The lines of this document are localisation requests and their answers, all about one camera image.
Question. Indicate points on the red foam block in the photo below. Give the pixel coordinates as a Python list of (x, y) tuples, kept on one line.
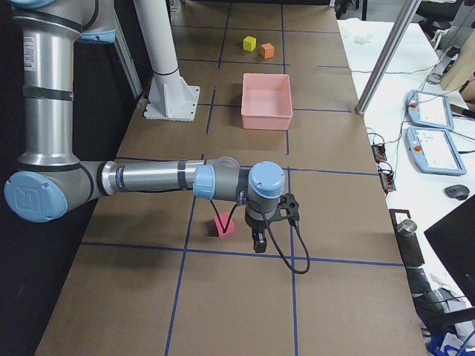
[(224, 224)]

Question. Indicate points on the white pedestal column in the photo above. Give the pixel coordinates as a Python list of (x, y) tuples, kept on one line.
[(170, 97)]

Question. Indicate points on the aluminium frame post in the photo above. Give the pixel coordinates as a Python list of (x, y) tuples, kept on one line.
[(395, 36)]

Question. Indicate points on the blue teach pendant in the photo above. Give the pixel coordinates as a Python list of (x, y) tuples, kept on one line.
[(433, 151), (430, 110)]

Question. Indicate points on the lower orange black connector box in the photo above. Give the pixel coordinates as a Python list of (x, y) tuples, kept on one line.
[(386, 177)]

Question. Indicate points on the orange black connector box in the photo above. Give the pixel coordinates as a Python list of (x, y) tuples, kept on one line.
[(386, 177), (379, 152)]

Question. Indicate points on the silver metal cylinder weight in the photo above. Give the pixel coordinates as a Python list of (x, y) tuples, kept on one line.
[(406, 228)]

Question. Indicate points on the orange foam block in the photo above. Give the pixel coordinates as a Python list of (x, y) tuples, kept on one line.
[(267, 50)]

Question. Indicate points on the upper orange black connector box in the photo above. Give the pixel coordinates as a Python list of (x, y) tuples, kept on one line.
[(379, 152)]

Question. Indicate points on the black computer mouse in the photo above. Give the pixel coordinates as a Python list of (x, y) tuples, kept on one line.
[(457, 192)]

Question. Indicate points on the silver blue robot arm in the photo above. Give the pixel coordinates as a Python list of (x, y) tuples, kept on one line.
[(52, 180)]

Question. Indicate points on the lower blue teach pendant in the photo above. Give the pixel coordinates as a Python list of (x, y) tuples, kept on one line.
[(433, 151)]

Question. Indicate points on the upper blue teach pendant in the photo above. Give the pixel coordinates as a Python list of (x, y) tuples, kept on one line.
[(430, 110)]

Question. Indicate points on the yellow foam block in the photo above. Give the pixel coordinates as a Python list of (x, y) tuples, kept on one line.
[(249, 43)]

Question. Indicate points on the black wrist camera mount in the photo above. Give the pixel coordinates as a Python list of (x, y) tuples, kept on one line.
[(288, 209)]

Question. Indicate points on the pink plastic bin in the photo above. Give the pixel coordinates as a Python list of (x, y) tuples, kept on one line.
[(266, 101)]

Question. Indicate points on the black monitor corner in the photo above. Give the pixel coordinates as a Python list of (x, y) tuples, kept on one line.
[(452, 239)]

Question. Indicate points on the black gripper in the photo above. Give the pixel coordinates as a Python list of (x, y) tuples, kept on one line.
[(254, 225)]

